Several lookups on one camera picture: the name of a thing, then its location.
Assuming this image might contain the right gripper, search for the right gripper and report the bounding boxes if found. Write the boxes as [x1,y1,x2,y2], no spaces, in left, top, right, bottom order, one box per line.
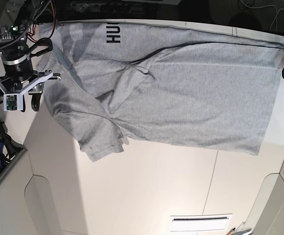
[0,73,46,113]

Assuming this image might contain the grey T-shirt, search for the grey T-shirt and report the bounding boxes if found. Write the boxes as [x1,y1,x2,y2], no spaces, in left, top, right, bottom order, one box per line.
[37,23,284,162]

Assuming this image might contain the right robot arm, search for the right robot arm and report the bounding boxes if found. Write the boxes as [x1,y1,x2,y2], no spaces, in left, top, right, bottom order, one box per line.
[0,0,61,112]

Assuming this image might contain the black round chair base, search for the black round chair base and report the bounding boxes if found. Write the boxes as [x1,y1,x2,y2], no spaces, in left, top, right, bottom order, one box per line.
[229,12,262,31]

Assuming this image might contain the pens at bottom edge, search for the pens at bottom edge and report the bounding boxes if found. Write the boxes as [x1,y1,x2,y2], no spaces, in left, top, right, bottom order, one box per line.
[227,221,252,235]

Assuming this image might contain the white slotted vent plate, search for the white slotted vent plate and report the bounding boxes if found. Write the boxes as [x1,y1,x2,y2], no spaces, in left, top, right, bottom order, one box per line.
[169,214,232,232]

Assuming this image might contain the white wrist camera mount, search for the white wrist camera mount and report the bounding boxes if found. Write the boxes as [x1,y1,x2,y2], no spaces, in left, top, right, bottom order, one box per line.
[0,70,61,112]

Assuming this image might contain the white cables top right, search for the white cables top right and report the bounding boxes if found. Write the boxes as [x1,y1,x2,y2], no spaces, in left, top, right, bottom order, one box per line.
[239,0,284,35]

